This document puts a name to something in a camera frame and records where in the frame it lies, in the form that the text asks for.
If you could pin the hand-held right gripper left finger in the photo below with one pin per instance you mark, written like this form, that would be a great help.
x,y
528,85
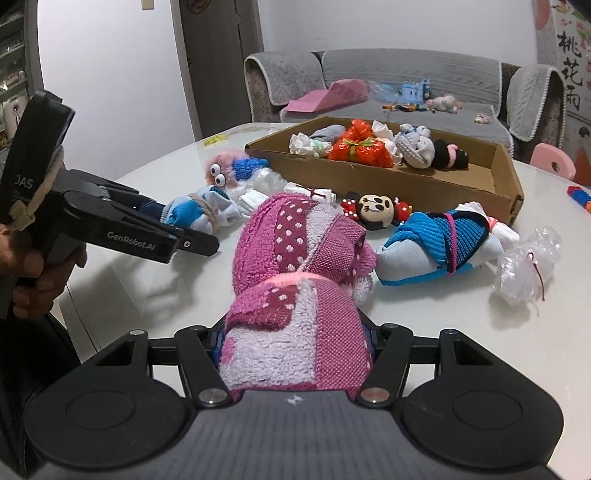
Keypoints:
x,y
198,364

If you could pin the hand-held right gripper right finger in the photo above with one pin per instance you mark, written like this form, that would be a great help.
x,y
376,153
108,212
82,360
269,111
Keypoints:
x,y
390,364

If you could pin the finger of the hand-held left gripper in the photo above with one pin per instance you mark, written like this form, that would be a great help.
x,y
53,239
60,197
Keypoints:
x,y
150,210
138,240

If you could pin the light blue sock bundle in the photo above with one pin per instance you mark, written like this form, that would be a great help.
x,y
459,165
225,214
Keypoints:
x,y
194,214

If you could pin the pink fluffy doll with eyes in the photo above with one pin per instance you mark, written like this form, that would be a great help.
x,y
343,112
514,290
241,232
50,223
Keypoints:
x,y
221,161

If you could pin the pink towel sock bundle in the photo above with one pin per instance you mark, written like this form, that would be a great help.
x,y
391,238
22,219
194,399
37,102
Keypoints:
x,y
295,295

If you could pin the clear plastic bag bundle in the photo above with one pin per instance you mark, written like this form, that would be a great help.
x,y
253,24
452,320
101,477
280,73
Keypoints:
x,y
265,179

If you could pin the blue grey sock bundle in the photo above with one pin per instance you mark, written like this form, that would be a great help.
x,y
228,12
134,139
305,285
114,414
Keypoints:
x,y
429,240

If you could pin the white sock bundle black tie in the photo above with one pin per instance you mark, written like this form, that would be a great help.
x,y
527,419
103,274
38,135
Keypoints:
x,y
300,190

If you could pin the white green sock bundle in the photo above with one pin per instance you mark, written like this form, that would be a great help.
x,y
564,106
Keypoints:
x,y
307,144

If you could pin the brown cardboard box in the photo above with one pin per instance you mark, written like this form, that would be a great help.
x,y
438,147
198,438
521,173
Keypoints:
x,y
480,177

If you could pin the grey white sock bundle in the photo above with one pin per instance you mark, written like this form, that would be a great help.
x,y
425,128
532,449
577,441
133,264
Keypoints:
x,y
415,150

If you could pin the black pink sock bundle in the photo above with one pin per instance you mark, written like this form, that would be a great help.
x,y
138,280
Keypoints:
x,y
450,156

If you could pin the orange plastic bag bundle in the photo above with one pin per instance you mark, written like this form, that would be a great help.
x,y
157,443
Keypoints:
x,y
360,145

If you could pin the white ruffled sock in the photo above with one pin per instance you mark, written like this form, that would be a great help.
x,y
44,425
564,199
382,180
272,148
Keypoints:
x,y
382,129

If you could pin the white desktop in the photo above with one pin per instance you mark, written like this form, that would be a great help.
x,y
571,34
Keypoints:
x,y
461,332

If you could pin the person's left hand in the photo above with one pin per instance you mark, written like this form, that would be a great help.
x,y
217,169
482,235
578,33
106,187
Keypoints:
x,y
32,270

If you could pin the glass door cabinet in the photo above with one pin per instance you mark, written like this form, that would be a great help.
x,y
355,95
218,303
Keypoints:
x,y
14,69

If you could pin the blue knit pompom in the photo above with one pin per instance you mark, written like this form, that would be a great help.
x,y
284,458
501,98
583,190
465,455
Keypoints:
x,y
247,168

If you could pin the cartoon mouse toy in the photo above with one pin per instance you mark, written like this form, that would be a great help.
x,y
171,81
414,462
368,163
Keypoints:
x,y
376,210

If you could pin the brown door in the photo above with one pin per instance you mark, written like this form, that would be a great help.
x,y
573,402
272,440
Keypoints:
x,y
217,60

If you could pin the pink paper bag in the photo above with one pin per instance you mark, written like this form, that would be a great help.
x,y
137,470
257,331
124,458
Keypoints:
x,y
323,97

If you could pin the blue orange toy bricks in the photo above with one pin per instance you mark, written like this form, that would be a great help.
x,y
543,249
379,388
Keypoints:
x,y
581,196

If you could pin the scattered toy blocks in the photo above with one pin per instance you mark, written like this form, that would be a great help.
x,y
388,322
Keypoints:
x,y
401,108

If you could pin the pink chair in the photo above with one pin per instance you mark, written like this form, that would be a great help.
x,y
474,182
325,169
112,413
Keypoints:
x,y
551,161

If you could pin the clear plastic package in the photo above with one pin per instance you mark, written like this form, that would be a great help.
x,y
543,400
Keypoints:
x,y
383,90

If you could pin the small pink toy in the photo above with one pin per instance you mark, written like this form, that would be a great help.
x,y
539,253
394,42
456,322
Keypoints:
x,y
483,119

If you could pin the white pink plush toy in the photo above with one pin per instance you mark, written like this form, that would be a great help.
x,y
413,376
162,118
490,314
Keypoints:
x,y
443,104

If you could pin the blue toy castle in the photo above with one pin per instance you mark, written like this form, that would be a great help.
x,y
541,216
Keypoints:
x,y
414,91

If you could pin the grey sofa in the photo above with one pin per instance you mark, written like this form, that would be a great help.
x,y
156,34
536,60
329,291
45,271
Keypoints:
x,y
438,74

